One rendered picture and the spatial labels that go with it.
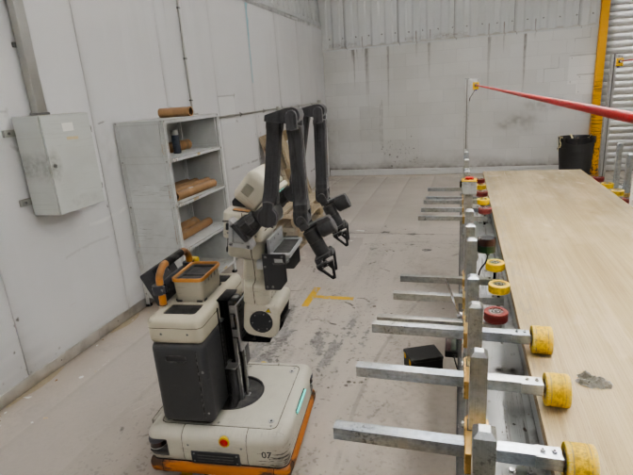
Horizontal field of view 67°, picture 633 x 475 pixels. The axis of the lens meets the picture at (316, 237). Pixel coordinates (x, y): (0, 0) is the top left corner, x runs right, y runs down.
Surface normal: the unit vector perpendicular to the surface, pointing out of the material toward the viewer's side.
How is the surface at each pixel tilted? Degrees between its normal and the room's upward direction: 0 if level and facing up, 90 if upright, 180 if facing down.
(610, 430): 0
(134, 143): 90
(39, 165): 90
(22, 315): 90
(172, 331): 90
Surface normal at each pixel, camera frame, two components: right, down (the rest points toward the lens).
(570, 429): -0.07, -0.96
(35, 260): 0.96, 0.02
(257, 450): -0.18, 0.29
